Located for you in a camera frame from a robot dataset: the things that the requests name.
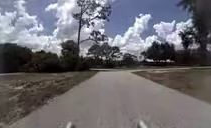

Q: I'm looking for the large dark tree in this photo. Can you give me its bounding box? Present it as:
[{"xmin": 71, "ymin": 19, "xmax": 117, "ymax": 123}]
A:
[{"xmin": 176, "ymin": 0, "xmax": 211, "ymax": 66}]

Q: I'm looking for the tall bare tree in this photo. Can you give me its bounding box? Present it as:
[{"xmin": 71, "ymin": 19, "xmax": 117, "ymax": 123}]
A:
[{"xmin": 72, "ymin": 0, "xmax": 113, "ymax": 64}]

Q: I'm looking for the dry grass field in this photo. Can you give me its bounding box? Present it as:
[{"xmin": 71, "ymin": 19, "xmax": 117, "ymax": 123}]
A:
[
  {"xmin": 132, "ymin": 68, "xmax": 211, "ymax": 108},
  {"xmin": 0, "ymin": 70, "xmax": 99, "ymax": 128}
]

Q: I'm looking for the robot's own part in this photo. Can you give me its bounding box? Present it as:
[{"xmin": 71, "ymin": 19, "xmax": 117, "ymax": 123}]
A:
[
  {"xmin": 138, "ymin": 120, "xmax": 149, "ymax": 128},
  {"xmin": 65, "ymin": 121, "xmax": 74, "ymax": 128}
]

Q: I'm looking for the row of dark trees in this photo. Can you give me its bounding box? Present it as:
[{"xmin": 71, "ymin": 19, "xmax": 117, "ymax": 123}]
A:
[{"xmin": 0, "ymin": 39, "xmax": 211, "ymax": 74}]

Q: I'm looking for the grey paved path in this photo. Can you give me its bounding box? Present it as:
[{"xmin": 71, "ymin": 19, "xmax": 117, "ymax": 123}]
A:
[{"xmin": 8, "ymin": 70, "xmax": 211, "ymax": 128}]

